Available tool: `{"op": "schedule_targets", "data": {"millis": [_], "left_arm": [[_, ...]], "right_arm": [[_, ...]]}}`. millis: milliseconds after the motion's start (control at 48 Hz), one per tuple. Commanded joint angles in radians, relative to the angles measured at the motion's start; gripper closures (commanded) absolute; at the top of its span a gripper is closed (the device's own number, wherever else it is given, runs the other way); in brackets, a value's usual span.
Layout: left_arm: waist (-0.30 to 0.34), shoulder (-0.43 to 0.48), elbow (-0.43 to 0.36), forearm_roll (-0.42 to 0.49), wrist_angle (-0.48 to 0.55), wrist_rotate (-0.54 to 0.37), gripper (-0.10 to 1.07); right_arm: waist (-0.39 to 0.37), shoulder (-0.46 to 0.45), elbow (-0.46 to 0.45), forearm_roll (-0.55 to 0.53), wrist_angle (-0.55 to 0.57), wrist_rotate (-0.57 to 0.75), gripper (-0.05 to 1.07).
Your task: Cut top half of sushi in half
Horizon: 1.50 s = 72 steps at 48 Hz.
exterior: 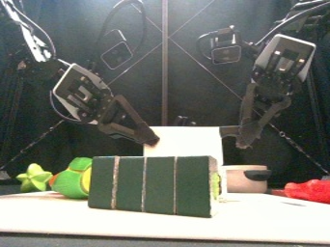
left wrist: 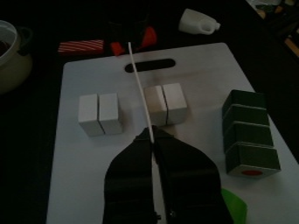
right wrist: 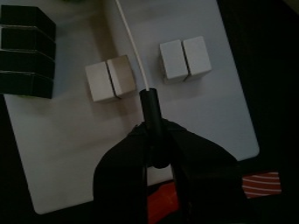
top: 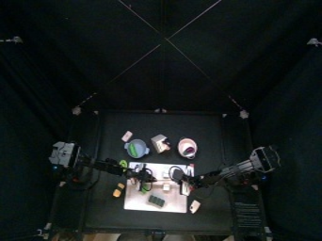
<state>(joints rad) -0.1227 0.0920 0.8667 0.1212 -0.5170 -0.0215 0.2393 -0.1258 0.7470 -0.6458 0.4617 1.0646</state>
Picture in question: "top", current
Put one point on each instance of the green toy tool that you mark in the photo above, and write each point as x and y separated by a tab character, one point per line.
146	188

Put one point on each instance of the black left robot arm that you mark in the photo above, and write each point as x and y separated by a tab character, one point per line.
100	165

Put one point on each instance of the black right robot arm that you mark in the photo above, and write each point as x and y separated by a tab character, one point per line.
234	171

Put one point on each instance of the white sushi piece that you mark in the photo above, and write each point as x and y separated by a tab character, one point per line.
166	187

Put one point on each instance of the dark green sushi roll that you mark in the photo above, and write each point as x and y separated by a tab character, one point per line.
157	200

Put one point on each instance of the orange yellow toy food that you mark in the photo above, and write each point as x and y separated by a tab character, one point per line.
118	190

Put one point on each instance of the purple toy eggplant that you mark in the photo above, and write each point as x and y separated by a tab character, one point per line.
190	150

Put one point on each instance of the pink toy bowl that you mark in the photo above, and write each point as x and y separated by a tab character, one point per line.
187	148

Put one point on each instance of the blue toy pot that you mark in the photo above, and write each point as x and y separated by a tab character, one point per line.
136	148

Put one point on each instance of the green toy vegetable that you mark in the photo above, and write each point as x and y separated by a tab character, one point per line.
134	149

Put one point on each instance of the white pink toy slice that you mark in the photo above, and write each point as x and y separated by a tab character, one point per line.
194	206

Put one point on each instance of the white cutting board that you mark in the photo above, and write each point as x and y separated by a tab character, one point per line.
163	205

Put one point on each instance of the beige toy box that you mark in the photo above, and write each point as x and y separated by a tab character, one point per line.
161	143

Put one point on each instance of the pink white toy piece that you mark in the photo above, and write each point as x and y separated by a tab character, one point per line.
126	136

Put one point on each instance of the black panel white text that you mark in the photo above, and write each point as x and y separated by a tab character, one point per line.
247	214

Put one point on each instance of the silver frame clamp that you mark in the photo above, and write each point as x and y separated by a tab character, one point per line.
159	110
313	41
16	40
76	110
243	114

